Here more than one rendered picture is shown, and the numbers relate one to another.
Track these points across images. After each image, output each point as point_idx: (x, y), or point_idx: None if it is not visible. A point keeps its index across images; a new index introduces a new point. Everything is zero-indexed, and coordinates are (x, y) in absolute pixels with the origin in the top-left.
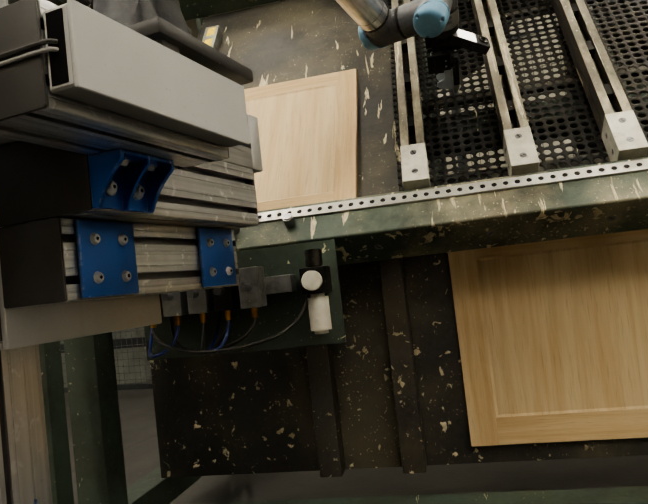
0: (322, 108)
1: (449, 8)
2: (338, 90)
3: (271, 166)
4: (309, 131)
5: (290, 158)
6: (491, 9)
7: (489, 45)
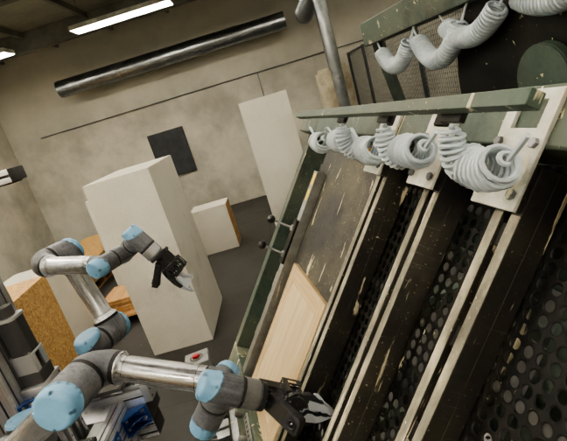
0: (301, 336)
1: (206, 427)
2: (311, 325)
3: (273, 369)
4: (290, 354)
5: (277, 372)
6: (373, 340)
7: (293, 434)
